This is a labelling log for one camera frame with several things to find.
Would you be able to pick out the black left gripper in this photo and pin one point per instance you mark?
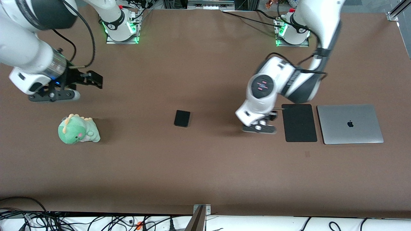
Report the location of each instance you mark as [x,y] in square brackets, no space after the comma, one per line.
[272,116]

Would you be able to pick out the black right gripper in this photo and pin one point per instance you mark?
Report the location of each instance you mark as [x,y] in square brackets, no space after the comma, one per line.
[72,77]

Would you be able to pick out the black smartphone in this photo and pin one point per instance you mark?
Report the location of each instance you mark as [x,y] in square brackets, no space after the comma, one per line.
[182,118]

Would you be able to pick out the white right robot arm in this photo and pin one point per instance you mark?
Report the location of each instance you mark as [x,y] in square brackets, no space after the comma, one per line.
[22,45]

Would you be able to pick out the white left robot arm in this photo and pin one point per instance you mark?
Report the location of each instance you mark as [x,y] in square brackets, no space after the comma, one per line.
[266,86]

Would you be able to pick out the black mouse pad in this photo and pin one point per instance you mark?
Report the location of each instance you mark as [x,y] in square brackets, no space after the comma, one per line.
[299,125]

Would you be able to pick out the green dinosaur plush toy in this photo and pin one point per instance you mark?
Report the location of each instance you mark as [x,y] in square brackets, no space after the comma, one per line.
[77,130]

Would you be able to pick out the silver laptop with apple logo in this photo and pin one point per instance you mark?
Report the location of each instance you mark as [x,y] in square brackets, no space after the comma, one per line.
[350,124]

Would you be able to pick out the aluminium corner profile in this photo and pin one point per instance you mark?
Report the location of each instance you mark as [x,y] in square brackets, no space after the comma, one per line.
[398,11]

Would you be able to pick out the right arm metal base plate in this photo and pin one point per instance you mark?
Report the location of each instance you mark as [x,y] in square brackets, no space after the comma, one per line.
[123,41]

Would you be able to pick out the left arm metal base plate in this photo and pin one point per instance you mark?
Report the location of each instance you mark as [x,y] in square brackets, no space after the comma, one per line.
[293,45]

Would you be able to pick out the metal table edge bracket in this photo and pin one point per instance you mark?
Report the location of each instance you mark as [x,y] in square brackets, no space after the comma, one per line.
[208,209]

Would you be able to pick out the dark aluminium post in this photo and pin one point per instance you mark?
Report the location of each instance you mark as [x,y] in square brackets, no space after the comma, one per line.
[196,221]

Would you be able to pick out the aluminium frame rail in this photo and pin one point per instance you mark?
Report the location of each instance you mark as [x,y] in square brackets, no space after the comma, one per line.
[210,4]

